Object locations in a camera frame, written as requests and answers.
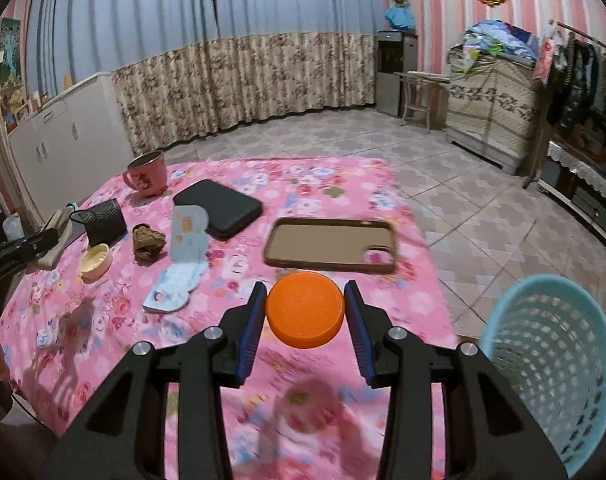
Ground blue and floral curtain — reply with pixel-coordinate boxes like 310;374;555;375
25;0;384;143

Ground small wooden side table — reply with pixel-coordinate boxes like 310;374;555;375
394;71;451;131

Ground brown crumpled cloth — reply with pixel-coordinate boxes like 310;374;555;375
132;223;168;263

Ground brown phone case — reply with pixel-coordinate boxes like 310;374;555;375
263;216;397;275

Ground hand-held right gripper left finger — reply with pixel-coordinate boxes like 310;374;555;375
40;281;269;480

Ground hanging clothes on rack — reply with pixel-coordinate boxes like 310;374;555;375
533;20;606;136

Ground cloth-covered chest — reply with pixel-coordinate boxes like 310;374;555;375
445;42;546;176

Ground pink cartoon mug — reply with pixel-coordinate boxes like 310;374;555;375
121;151;169;197

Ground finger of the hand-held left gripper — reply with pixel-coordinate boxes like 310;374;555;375
0;229;58;281

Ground white plastic bag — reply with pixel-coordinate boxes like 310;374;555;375
3;212;24;242

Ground wall poster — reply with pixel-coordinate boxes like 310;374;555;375
0;17;26;121

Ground low cabinet with lace cover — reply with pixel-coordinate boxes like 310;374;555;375
538;140;606;251

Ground white cabinet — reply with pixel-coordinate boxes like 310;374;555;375
8;71;136;221

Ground round metal tin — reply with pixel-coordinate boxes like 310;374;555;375
78;243;114;281

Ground pile of colourful clothes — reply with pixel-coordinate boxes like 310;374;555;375
460;20;541;68

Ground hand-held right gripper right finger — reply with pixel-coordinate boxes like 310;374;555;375
343;280;569;480

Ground black zip pouch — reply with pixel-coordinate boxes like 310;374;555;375
72;198;128;247

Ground orange plastic lid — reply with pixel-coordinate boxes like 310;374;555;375
265;270;345;350

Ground flat black case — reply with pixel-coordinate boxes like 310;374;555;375
173;179;264;241

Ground light blue plastic basket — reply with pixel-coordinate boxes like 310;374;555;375
478;274;606;478

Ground blue bag on dispenser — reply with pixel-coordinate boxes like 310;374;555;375
385;6;416;32

